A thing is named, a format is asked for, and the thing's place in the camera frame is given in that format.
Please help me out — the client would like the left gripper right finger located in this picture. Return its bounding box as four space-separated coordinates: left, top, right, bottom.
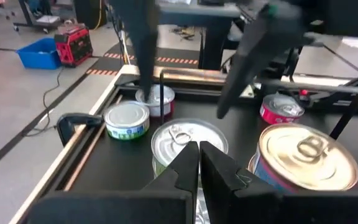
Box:
200 141 358 224

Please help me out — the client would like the black floor cable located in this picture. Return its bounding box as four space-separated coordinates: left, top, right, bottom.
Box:
23 67 65 138

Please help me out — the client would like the hazard striped floor mat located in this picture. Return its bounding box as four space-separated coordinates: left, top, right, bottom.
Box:
85 43 200 77

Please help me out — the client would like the silver-lid white-green can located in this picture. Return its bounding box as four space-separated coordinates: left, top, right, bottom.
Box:
103 100 151 141

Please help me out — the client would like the black metal cart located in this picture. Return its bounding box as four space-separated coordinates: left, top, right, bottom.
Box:
12 0 63 34

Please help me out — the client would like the silver-lid red can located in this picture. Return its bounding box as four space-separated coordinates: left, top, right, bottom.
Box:
134 83 176 121
259 92 306 125

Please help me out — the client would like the red and black object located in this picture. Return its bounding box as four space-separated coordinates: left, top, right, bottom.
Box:
53 23 94 68

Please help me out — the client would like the blue plastic bin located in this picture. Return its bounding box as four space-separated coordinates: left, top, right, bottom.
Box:
16 37 62 70

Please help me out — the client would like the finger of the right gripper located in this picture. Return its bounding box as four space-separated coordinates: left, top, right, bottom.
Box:
112 0 160 102
216 9 304 119

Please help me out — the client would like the gold-lid blue can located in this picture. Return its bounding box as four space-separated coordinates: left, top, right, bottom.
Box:
247 123 358 192

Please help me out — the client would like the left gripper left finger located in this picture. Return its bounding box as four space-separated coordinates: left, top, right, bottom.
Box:
26 141 200 224

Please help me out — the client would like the yellow floor cable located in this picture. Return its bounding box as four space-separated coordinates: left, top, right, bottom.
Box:
93 0 104 30

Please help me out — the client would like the black table clamp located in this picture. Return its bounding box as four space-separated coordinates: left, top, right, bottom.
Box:
56 113 105 147

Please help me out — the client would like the silver-lid green tuna can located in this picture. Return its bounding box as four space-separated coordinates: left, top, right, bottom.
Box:
150 118 229 178

